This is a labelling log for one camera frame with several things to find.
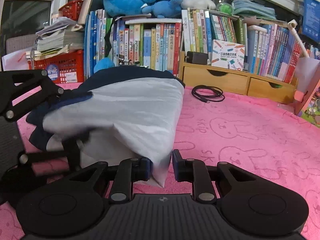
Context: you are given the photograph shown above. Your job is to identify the small red plastic basket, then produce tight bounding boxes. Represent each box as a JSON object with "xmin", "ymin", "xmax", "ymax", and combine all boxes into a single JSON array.
[{"xmin": 59, "ymin": 0, "xmax": 84, "ymax": 22}]

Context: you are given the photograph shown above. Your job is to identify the small blue plush toy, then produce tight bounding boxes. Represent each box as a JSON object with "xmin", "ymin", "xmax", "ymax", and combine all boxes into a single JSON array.
[{"xmin": 142, "ymin": 0, "xmax": 183, "ymax": 18}]

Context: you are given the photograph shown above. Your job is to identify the black strap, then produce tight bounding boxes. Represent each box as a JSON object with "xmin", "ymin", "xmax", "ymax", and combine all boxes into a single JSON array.
[{"xmin": 104, "ymin": 17, "xmax": 118, "ymax": 58}]

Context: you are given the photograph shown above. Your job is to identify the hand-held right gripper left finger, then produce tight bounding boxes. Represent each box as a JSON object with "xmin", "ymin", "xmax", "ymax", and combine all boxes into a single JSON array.
[{"xmin": 69, "ymin": 157, "xmax": 153, "ymax": 204}]

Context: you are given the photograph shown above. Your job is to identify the white paper bag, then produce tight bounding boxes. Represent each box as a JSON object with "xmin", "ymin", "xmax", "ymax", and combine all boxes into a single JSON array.
[{"xmin": 1, "ymin": 50, "xmax": 34, "ymax": 72}]

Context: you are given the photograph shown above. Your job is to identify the large blue whale plush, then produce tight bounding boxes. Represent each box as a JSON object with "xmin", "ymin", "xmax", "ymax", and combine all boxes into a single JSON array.
[{"xmin": 102, "ymin": 0, "xmax": 157, "ymax": 17}]

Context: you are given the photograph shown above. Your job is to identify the black power adapter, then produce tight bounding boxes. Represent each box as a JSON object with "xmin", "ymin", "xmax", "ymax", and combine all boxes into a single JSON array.
[{"xmin": 186, "ymin": 51, "xmax": 209, "ymax": 65}]

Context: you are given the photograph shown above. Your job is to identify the coiled black cable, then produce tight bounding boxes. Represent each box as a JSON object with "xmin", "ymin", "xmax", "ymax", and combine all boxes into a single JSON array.
[{"xmin": 191, "ymin": 85, "xmax": 225, "ymax": 103}]

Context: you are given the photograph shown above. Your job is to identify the green ball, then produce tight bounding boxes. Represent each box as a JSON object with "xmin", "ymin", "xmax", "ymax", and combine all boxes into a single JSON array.
[{"xmin": 216, "ymin": 2, "xmax": 234, "ymax": 15}]

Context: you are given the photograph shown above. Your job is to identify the large red plastic basket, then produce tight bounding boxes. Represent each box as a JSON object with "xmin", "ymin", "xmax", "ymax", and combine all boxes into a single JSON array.
[{"xmin": 27, "ymin": 49, "xmax": 84, "ymax": 84}]

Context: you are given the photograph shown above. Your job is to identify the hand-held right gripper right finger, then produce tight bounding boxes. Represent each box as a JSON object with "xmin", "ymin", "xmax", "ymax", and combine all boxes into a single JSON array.
[{"xmin": 172, "ymin": 149, "xmax": 260, "ymax": 204}]

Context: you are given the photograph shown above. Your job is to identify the pink triangular toy house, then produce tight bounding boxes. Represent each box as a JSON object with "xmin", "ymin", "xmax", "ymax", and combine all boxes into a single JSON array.
[{"xmin": 294, "ymin": 79, "xmax": 320, "ymax": 125}]

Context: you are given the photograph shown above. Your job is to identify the blue plush ball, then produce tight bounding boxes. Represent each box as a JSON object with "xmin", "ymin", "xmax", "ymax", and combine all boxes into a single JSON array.
[{"xmin": 93, "ymin": 57, "xmax": 115, "ymax": 73}]

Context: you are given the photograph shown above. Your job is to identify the white printed box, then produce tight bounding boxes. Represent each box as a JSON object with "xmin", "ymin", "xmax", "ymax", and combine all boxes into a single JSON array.
[{"xmin": 211, "ymin": 39, "xmax": 246, "ymax": 71}]

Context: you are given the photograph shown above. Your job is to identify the teal folded cloth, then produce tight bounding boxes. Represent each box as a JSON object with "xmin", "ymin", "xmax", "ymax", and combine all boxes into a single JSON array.
[{"xmin": 231, "ymin": 0, "xmax": 277, "ymax": 19}]

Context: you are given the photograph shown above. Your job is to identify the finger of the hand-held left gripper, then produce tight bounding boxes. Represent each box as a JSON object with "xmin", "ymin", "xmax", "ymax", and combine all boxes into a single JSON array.
[
  {"xmin": 0, "ymin": 69, "xmax": 93, "ymax": 123},
  {"xmin": 19, "ymin": 139, "xmax": 84, "ymax": 173}
]

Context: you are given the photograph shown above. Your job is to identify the stack of papers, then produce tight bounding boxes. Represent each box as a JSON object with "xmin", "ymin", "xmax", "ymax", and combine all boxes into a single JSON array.
[{"xmin": 26, "ymin": 17, "xmax": 85, "ymax": 61}]

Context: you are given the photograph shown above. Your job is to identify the wooden drawer organizer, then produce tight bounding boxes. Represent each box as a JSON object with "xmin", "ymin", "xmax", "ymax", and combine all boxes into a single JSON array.
[{"xmin": 179, "ymin": 51, "xmax": 298, "ymax": 104}]

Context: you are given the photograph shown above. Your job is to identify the small bicycle model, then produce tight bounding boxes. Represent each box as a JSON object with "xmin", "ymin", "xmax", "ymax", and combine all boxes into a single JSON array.
[{"xmin": 117, "ymin": 58, "xmax": 150, "ymax": 68}]

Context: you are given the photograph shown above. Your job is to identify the white navy jacket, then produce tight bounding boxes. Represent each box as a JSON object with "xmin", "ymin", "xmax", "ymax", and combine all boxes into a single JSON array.
[{"xmin": 26, "ymin": 66, "xmax": 185, "ymax": 188}]

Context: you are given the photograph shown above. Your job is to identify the tan board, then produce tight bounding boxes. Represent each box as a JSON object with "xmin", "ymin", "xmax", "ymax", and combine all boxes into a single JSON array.
[{"xmin": 78, "ymin": 0, "xmax": 97, "ymax": 25}]

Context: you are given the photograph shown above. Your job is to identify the white tube lamp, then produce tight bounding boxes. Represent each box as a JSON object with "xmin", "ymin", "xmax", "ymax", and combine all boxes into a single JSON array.
[{"xmin": 246, "ymin": 20, "xmax": 310, "ymax": 58}]

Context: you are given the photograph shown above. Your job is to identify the pink printed blanket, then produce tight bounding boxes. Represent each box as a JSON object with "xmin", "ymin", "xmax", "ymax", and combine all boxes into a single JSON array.
[{"xmin": 0, "ymin": 81, "xmax": 320, "ymax": 240}]

